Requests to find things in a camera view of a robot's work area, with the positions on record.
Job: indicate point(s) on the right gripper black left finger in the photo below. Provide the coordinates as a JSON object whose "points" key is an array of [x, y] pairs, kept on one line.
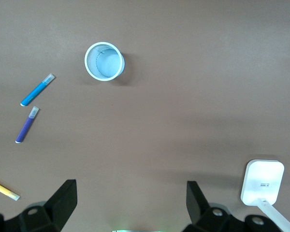
{"points": [[50, 212]]}

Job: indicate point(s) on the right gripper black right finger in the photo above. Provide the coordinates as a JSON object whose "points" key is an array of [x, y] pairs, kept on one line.
{"points": [[203, 215]]}

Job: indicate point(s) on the blue marker pen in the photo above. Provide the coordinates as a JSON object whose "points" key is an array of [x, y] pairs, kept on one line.
{"points": [[35, 91]]}

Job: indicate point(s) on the yellow marker pen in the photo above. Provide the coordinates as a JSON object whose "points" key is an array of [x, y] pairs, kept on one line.
{"points": [[0, 187]]}

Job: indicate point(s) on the purple marker pen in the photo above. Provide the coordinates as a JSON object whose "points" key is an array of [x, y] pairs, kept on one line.
{"points": [[25, 128]]}

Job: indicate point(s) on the brown table cover sheet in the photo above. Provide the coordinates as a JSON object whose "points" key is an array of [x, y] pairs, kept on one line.
{"points": [[159, 120]]}

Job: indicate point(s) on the translucent blue plastic cup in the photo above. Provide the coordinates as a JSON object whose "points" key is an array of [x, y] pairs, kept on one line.
{"points": [[104, 62]]}

